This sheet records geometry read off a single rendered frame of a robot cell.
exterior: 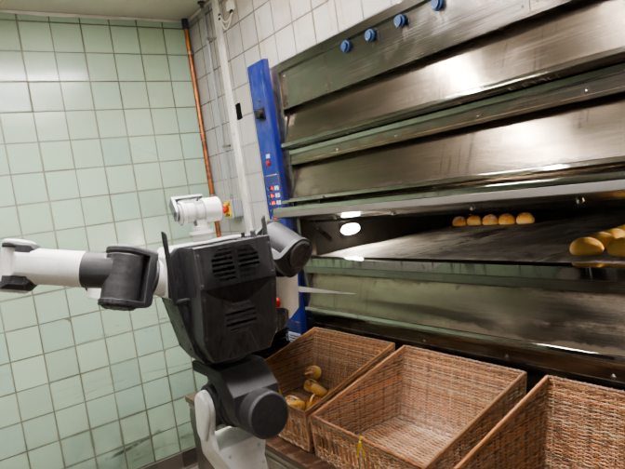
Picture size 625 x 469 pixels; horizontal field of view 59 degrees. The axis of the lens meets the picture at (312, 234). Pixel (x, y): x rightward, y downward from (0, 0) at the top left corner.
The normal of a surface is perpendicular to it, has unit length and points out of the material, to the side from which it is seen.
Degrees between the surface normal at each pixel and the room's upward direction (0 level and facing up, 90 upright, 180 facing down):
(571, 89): 90
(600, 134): 68
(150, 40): 90
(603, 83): 90
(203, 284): 90
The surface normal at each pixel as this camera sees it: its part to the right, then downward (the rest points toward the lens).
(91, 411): 0.57, -0.01
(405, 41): -0.81, 0.16
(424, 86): -0.81, -0.18
